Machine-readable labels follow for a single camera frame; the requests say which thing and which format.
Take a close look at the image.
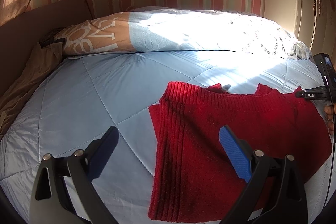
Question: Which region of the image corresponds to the red knitted sweater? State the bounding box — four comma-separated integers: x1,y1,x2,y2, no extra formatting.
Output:
148,82,332,223

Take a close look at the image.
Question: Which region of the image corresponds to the person's right hand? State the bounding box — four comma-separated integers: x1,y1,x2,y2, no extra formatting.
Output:
323,104,335,135

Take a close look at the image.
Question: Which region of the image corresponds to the light blue quilted bedspread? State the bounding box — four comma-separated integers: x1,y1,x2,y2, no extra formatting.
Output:
1,51,323,223

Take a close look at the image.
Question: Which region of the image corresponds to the floral patterned pillow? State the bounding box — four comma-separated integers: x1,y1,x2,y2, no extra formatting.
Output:
209,10,313,60

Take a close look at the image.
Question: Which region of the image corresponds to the tan crumpled blanket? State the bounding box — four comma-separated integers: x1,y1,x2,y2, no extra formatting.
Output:
1,43,63,137

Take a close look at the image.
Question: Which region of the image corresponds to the brown headboard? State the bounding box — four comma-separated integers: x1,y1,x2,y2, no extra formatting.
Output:
0,0,92,94

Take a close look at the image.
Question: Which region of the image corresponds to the blue and tan pillow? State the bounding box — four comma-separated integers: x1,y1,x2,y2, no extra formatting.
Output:
54,9,263,56

